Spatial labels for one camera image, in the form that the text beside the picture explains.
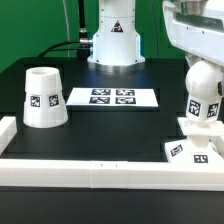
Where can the white fence wall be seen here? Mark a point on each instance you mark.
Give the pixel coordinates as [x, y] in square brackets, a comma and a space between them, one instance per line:
[8, 130]
[121, 175]

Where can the white lamp hood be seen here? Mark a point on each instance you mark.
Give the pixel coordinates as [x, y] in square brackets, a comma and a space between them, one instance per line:
[44, 105]

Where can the white lamp bulb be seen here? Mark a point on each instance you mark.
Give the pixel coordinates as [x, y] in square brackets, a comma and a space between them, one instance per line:
[204, 100]

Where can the white left fence wall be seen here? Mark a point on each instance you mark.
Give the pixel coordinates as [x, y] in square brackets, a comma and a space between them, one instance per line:
[8, 130]

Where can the white marker sheet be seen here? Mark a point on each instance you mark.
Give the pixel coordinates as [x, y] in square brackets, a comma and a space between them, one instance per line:
[112, 97]

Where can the white lamp base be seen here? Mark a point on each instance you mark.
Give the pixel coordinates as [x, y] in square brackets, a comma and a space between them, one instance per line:
[199, 146]

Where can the white front fence wall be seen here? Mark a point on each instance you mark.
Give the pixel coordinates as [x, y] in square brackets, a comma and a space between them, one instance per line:
[121, 175]

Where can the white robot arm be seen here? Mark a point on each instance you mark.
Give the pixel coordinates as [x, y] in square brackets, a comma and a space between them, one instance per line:
[116, 44]

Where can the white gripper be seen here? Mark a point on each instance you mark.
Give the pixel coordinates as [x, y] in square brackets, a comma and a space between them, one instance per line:
[197, 28]

